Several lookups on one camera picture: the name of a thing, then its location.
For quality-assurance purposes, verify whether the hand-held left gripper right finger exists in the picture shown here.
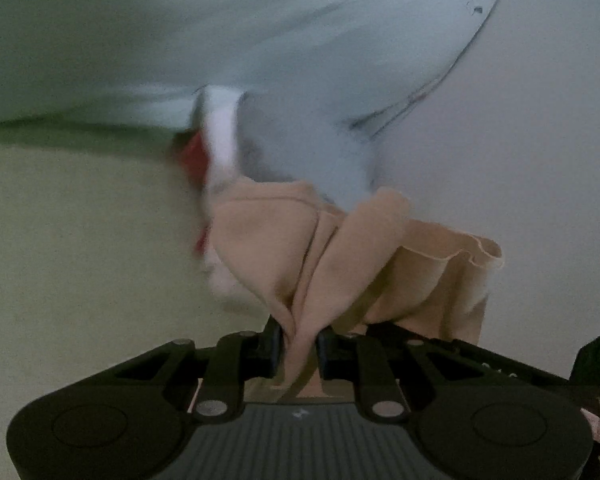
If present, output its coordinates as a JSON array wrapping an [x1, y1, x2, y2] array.
[[315, 326, 487, 422]]

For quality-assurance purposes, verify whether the white and red cloth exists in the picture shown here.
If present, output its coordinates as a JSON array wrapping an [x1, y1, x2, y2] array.
[[167, 85, 261, 311]]

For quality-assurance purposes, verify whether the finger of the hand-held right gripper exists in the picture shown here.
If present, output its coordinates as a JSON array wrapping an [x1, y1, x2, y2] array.
[[366, 321, 574, 389]]

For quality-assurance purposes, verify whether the beige cloth garment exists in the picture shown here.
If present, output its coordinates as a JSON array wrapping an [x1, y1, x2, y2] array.
[[207, 177, 505, 403]]

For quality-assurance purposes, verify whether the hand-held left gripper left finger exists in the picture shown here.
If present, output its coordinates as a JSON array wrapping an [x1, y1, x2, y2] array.
[[111, 316, 285, 423]]

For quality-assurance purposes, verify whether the pale blue sheet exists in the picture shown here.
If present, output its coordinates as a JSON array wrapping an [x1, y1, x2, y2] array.
[[0, 0, 521, 211]]

